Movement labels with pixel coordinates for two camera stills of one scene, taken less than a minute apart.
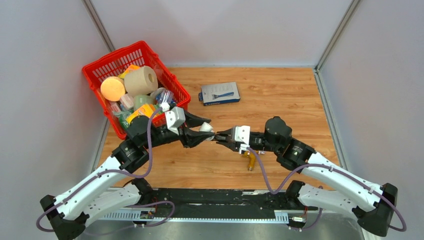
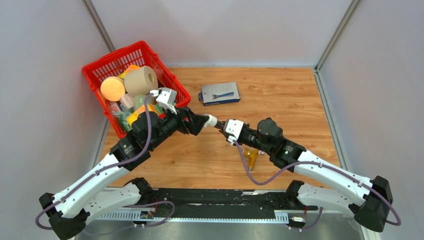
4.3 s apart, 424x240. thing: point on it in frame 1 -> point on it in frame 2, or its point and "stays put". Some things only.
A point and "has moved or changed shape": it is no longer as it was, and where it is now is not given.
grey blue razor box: [219, 93] stays put
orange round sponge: [113, 88] stays put
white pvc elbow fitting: [206, 127] -> [211, 122]
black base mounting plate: [217, 205] stays put
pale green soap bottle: [140, 100] stays put
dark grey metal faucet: [224, 136] has moved or changed shape
